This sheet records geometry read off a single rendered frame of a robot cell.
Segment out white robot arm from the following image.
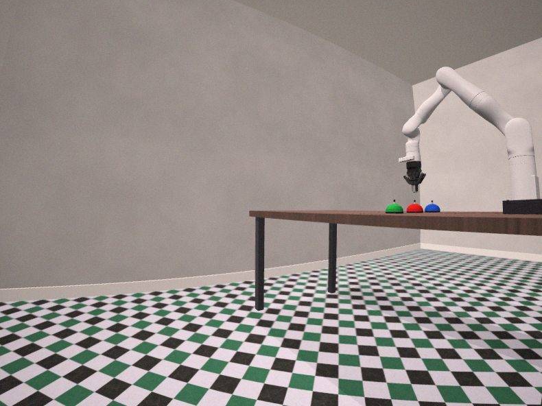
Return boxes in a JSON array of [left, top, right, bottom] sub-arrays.
[[399, 67, 540, 200]]

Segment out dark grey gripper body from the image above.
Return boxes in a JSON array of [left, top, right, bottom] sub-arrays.
[[406, 161, 422, 179]]

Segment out blue dome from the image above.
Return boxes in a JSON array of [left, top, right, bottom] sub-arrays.
[[425, 200, 440, 213]]

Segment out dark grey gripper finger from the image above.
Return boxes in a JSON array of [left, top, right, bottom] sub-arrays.
[[404, 172, 414, 193], [413, 171, 426, 193]]

